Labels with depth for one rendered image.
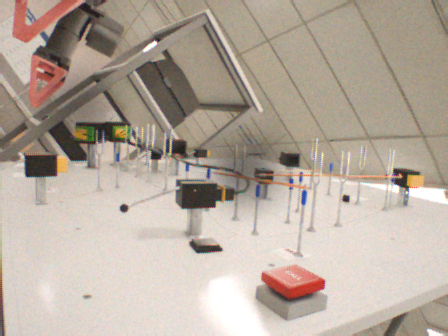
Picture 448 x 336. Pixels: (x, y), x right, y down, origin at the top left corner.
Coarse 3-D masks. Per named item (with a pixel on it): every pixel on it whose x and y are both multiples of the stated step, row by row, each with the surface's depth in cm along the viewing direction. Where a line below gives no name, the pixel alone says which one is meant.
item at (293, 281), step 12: (264, 276) 42; (276, 276) 41; (288, 276) 41; (300, 276) 41; (312, 276) 41; (276, 288) 40; (288, 288) 38; (300, 288) 39; (312, 288) 40; (324, 288) 41
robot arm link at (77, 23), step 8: (64, 16) 73; (72, 16) 73; (80, 16) 73; (88, 16) 75; (56, 24) 73; (64, 24) 72; (72, 24) 73; (80, 24) 74; (88, 24) 76; (80, 32) 74; (88, 32) 75; (80, 40) 76
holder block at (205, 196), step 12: (180, 180) 62; (192, 180) 63; (204, 180) 64; (180, 192) 61; (192, 192) 60; (204, 192) 61; (216, 192) 62; (180, 204) 61; (192, 204) 61; (204, 204) 61
